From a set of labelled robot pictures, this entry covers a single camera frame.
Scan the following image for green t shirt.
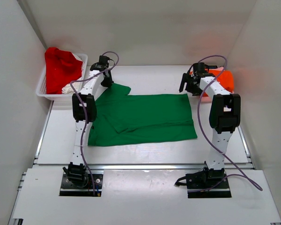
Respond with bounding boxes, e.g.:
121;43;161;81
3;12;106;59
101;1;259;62
88;84;197;147

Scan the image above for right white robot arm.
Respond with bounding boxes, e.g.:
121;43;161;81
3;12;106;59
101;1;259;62
179;62;241;191

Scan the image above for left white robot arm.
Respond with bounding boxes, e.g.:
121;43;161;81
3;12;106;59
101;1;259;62
63;53;113;192

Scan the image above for small black device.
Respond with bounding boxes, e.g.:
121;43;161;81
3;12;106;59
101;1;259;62
205;65;218;69

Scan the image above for pink folded t shirt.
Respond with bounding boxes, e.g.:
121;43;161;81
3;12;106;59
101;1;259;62
200;67;234;102

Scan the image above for orange folded t shirt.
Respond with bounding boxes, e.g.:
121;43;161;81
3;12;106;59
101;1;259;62
185;69;234;99

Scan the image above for white t shirt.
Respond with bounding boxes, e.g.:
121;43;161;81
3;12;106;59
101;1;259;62
62;53;88;94

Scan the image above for red t shirt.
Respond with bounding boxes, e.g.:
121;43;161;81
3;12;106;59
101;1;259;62
44;47;83;94

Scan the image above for white plastic basket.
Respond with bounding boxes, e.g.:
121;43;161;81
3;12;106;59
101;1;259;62
36;53;88;101

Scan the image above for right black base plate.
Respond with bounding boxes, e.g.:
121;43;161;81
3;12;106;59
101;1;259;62
185;172;232;199

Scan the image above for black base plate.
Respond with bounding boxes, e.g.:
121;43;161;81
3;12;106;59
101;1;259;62
185;172;232;199
59;171;104;197

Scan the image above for aluminium rail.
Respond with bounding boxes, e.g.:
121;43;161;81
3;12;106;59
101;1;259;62
33;163;254;170

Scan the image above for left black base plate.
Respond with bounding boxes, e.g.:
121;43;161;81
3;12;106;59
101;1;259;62
59;171;104;197

